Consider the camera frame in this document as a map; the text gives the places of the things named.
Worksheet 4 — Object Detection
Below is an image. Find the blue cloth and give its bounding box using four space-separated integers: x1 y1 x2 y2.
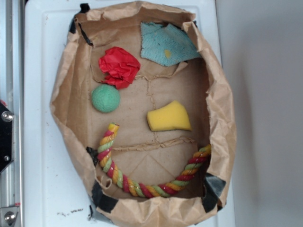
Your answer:
141 22 201 67

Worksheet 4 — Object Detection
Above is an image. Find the brown paper bag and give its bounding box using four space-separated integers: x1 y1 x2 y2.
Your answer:
50 1 236 227

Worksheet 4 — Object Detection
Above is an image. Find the yellow sponge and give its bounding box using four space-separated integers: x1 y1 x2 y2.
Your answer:
147 100 192 131

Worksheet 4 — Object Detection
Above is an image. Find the green ball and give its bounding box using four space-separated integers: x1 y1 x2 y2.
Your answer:
91 84 120 113

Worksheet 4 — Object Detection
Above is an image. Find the red crumpled paper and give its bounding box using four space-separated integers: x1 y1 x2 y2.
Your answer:
98 47 141 89

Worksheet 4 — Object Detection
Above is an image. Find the white plastic tray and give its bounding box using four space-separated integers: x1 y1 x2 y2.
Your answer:
23 0 238 227

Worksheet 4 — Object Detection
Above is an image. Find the black mounting plate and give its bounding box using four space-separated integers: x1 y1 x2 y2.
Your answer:
0 100 14 173

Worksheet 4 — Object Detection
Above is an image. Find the multicoloured twisted rope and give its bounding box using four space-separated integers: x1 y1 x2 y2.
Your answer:
97 122 212 199

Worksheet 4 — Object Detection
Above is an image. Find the aluminium frame rail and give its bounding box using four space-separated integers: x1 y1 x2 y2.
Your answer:
0 0 24 227

